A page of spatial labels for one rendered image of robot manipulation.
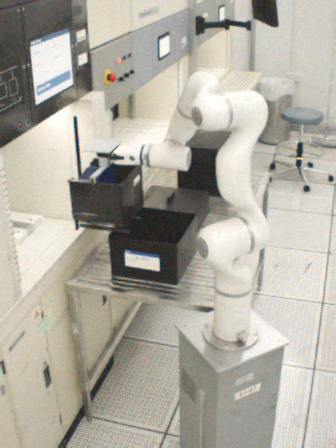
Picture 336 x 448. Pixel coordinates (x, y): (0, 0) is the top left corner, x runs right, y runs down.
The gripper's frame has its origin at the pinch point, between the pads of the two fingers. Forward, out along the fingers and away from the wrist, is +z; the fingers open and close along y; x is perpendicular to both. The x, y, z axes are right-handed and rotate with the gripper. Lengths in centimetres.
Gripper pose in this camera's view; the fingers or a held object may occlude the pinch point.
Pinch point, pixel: (104, 151)
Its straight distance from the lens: 210.4
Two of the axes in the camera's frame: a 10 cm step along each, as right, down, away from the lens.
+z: -9.5, -1.2, 2.8
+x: -0.2, -8.9, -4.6
